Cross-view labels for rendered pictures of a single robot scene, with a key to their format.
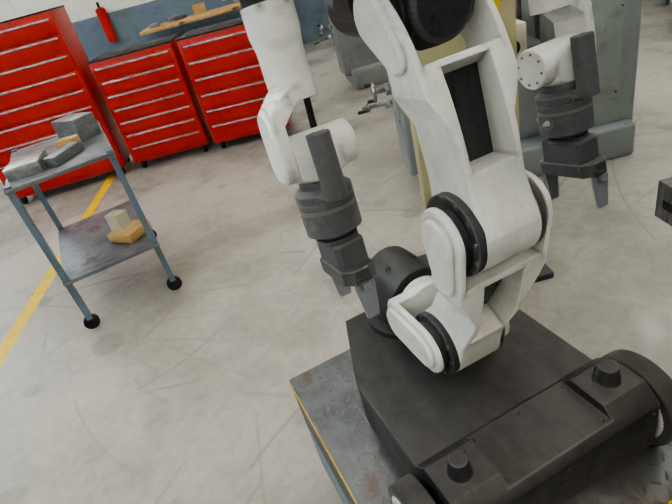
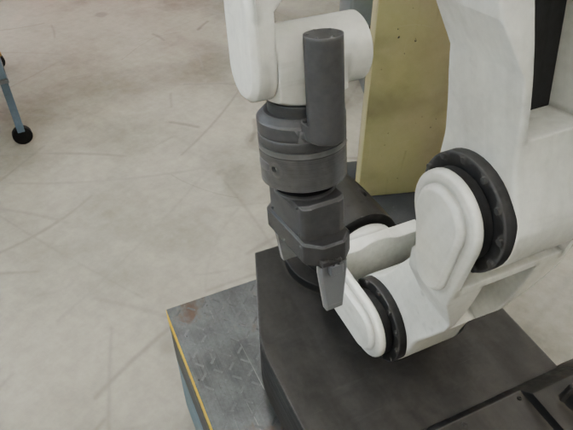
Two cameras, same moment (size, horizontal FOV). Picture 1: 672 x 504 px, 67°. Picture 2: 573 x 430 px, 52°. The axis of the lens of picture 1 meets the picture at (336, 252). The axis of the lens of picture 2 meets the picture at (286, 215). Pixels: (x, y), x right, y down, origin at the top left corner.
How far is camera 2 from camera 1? 23 cm
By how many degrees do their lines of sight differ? 12
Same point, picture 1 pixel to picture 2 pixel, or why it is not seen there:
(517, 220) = (561, 214)
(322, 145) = (329, 57)
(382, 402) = (292, 377)
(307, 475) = (166, 417)
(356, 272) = (327, 249)
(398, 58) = not seen: outside the picture
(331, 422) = (215, 377)
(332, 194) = (323, 135)
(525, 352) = (477, 340)
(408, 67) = not seen: outside the picture
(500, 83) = not seen: outside the picture
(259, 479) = (105, 413)
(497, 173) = (557, 145)
